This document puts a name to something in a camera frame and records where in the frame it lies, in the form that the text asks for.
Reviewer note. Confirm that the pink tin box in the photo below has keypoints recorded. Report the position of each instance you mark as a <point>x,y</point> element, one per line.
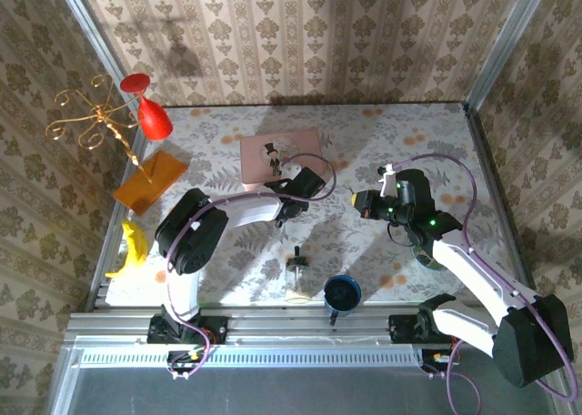
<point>259,160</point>

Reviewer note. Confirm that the aluminium frame rail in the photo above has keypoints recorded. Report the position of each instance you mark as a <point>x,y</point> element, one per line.
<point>295,330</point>

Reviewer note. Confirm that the red wine glass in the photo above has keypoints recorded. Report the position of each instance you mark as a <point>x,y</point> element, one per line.
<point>154,119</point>

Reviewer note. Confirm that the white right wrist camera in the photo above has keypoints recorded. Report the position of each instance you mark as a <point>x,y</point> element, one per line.
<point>388,180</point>

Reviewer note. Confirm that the grey metal panel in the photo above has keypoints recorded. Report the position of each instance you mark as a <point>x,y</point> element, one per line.
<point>295,392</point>

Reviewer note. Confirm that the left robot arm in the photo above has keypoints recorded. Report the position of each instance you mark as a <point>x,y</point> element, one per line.
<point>191,233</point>

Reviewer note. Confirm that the blue mug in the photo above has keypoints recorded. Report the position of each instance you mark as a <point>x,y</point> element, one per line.
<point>342,292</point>

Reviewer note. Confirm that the blue green patterned bowl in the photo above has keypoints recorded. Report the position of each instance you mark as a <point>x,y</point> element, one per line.
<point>425,260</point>

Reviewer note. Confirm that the orange block base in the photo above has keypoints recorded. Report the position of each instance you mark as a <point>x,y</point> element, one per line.
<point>152,178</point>

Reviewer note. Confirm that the black connector board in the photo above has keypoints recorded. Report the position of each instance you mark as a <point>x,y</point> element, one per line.
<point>429,358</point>
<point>179,358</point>

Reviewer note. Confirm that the aluminium frame post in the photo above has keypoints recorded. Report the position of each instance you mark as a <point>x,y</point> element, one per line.
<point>511,33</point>
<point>88,28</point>

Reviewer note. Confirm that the glass jar with dark lid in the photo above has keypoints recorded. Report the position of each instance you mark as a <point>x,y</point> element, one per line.
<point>298,283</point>

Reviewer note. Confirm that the floral tablecloth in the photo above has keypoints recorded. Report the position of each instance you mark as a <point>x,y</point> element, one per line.
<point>254,251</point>

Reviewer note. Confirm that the yellow banana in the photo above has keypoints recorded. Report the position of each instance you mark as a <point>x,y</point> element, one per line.
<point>134,246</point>

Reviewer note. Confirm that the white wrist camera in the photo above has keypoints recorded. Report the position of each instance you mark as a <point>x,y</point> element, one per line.
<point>293,169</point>
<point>388,180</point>

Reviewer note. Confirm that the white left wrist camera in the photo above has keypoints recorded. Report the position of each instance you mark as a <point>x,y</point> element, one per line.
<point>293,169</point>

